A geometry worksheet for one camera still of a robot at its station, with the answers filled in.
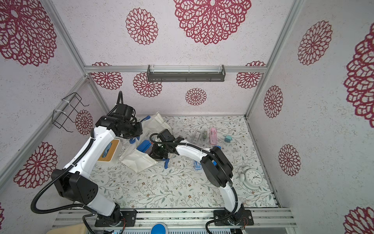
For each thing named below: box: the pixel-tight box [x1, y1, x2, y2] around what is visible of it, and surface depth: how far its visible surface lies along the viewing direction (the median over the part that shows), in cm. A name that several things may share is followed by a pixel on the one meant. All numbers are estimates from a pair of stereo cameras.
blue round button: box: [150, 223, 167, 234], surface depth 71 cm
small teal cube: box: [224, 135, 233, 143], surface depth 108 cm
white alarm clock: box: [237, 166, 264, 191], surface depth 85 cm
